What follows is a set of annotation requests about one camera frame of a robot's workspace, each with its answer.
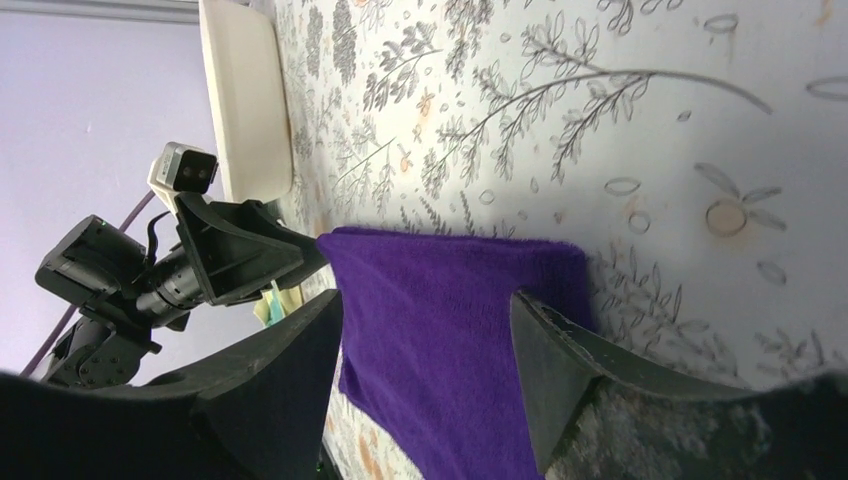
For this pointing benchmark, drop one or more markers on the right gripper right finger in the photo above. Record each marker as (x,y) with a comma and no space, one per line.
(595,410)

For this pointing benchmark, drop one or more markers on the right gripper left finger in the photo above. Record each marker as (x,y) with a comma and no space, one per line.
(254,410)

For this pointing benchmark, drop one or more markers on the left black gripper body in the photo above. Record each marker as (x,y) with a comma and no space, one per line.
(236,250)

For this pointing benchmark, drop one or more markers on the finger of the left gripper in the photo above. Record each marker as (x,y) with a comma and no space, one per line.
(313,261)

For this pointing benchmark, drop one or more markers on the purple towel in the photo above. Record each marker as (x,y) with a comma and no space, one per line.
(426,345)

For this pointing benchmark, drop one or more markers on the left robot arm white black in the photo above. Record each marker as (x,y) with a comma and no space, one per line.
(123,292)

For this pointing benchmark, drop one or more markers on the yellow teal patterned towel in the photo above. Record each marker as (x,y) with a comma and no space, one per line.
(276,304)

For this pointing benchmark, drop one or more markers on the white rectangular basin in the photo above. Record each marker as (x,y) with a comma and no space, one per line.
(247,98)

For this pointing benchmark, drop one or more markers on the floral patterned table mat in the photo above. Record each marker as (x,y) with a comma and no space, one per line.
(695,150)

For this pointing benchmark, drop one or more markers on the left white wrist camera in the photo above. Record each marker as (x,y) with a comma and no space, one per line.
(181,168)

